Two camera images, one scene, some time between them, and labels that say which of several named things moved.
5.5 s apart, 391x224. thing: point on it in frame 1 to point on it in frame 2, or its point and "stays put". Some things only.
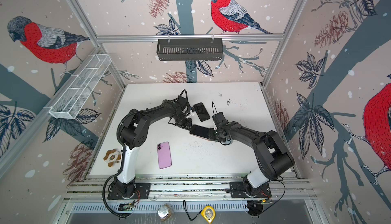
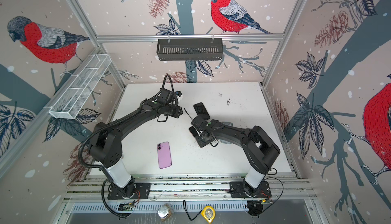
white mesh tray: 73,101 stays put
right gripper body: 218,134 to 201,139
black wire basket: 190,49 stays put
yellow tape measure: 208,213 stays put
